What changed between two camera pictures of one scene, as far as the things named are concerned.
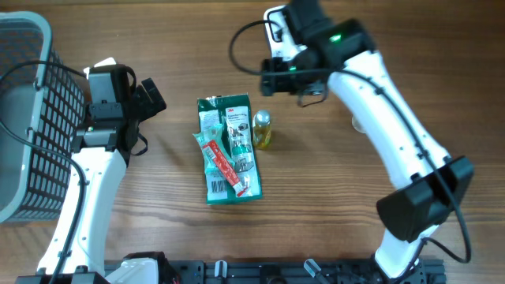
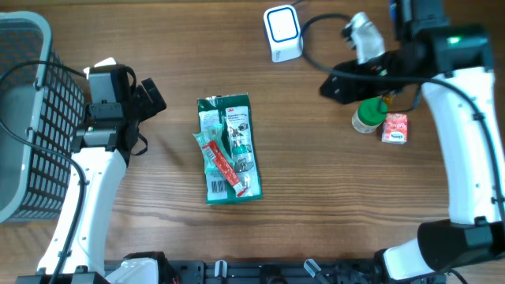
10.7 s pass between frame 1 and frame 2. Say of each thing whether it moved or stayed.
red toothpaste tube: stayed
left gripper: stayed
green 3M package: stayed
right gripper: moved
